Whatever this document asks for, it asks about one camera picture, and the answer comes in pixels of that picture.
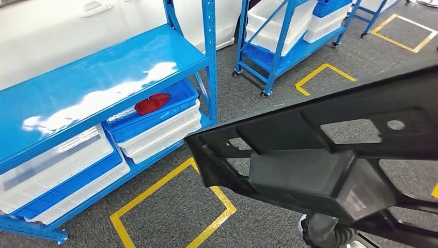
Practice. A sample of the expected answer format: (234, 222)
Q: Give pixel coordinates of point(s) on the large white plastic bin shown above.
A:
(270, 27)

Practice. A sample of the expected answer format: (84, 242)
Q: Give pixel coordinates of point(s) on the blue metal shelf rack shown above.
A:
(68, 85)

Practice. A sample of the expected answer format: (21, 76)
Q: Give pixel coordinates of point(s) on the black plastic plate holder part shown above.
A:
(291, 137)

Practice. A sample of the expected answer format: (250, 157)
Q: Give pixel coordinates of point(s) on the red plastic part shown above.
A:
(150, 103)

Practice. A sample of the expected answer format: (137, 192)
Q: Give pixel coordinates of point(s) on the clear white plastic bin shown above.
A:
(51, 167)

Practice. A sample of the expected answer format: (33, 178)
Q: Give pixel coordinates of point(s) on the white car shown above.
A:
(51, 41)

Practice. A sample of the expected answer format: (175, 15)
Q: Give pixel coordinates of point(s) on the blue wheeled rack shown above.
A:
(371, 19)
(273, 68)

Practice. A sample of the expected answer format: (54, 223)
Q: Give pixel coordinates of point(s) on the blue plastic bin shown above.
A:
(260, 54)
(85, 178)
(171, 102)
(330, 7)

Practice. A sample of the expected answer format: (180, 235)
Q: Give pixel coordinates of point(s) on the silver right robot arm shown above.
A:
(325, 229)

